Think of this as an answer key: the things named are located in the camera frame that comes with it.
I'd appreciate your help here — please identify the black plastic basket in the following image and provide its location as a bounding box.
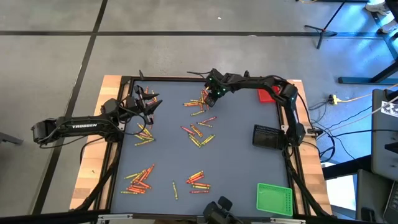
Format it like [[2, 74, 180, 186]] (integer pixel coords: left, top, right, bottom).
[[251, 124, 285, 151]]

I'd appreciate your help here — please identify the grey table mat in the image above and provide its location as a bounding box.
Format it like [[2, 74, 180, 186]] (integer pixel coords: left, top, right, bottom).
[[110, 80, 292, 217]]

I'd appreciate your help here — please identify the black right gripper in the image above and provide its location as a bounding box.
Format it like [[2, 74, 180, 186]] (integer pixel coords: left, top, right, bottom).
[[204, 68, 233, 108]]

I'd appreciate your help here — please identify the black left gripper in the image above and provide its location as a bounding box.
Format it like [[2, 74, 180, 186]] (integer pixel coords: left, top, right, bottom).
[[124, 85, 164, 118]]

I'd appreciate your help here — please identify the grey cabinet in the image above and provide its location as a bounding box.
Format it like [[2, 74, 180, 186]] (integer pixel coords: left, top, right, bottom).
[[371, 88, 398, 182]]

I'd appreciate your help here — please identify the black table-level camera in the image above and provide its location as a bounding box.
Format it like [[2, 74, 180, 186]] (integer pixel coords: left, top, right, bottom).
[[201, 195, 234, 224]]

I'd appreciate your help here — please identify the grey floor object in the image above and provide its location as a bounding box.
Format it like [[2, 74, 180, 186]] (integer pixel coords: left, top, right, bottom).
[[0, 131, 24, 146]]

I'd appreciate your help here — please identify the yellow power cable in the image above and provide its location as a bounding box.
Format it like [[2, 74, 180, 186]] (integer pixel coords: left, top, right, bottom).
[[338, 83, 398, 103]]

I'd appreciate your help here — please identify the black floor cable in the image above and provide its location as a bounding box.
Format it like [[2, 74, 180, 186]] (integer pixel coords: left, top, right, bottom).
[[307, 101, 374, 164]]

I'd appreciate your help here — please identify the black floor stand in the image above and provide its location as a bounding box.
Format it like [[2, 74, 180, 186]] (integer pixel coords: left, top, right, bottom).
[[303, 0, 346, 50]]

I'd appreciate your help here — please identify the black desk frame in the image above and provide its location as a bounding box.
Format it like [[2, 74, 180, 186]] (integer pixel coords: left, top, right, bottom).
[[338, 0, 398, 85]]

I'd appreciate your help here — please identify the printed marker tag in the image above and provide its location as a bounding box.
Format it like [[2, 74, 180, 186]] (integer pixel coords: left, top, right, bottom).
[[381, 100, 398, 118]]

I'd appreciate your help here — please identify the grey box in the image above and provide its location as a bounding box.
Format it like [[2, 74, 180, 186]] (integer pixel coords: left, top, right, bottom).
[[355, 169, 398, 224]]

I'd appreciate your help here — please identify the black aluminium table frame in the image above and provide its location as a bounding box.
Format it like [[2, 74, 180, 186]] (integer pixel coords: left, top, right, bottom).
[[70, 74, 333, 224]]

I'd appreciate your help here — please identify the green plastic basket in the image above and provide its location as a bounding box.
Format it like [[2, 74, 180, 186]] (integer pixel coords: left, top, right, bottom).
[[256, 182, 294, 217]]

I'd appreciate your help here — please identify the white cable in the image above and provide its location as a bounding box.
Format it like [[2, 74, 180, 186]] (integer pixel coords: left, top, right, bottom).
[[326, 95, 398, 133]]

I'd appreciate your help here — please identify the red plastic basket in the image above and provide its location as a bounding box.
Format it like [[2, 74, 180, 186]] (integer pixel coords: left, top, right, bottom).
[[257, 85, 280, 104]]

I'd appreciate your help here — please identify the person's shoe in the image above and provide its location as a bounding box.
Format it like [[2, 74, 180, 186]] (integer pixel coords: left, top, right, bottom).
[[379, 20, 398, 34], [365, 0, 389, 16]]

